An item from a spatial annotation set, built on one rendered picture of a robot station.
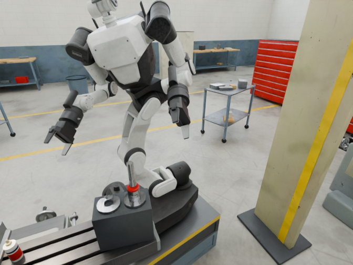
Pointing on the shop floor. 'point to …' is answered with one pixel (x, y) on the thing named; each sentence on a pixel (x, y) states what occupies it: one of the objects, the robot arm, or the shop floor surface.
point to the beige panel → (306, 129)
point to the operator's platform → (187, 237)
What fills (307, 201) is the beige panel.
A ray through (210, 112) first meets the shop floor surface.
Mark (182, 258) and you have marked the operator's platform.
